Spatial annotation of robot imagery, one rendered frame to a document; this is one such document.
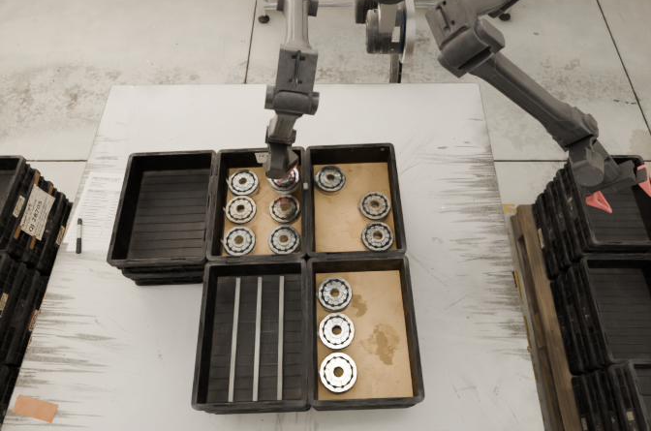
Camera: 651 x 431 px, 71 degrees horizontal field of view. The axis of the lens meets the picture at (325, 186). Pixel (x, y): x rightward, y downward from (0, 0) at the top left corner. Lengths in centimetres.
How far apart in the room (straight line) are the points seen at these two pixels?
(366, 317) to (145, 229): 78
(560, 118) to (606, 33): 261
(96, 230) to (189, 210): 40
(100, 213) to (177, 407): 76
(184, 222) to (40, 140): 177
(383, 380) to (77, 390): 93
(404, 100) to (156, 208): 107
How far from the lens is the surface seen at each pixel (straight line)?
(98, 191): 196
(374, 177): 161
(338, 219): 153
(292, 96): 93
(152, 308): 169
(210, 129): 196
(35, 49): 381
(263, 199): 159
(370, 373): 140
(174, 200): 167
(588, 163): 116
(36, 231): 244
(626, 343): 216
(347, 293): 142
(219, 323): 147
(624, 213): 225
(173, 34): 349
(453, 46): 95
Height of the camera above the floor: 222
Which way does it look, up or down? 61 degrees down
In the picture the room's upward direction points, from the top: 3 degrees counter-clockwise
